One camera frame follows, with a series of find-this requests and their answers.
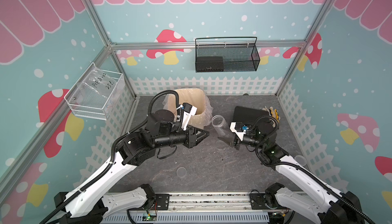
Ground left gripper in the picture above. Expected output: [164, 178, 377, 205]
[155, 124, 210, 149]

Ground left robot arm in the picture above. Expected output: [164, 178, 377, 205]
[41, 90, 209, 224]

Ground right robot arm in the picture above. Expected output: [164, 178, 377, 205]
[220, 115, 373, 224]

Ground black plastic case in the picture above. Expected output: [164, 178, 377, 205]
[231, 106, 270, 126]

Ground clear plastic bin liner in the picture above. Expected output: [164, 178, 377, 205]
[177, 90, 213, 129]

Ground cream trash bin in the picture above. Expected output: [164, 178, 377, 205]
[175, 88, 213, 129]

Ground white yellow work gloves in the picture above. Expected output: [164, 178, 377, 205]
[262, 106, 280, 121]

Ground black box in basket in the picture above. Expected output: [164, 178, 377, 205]
[195, 56, 224, 73]

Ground plastic bag in basket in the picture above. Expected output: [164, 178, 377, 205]
[78, 64, 125, 118]

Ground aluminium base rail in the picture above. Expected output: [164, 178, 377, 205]
[103, 190, 322, 224]

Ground black wire mesh basket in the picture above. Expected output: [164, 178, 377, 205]
[195, 36, 260, 72]

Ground clear wire wall basket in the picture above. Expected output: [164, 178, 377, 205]
[64, 62, 126, 121]

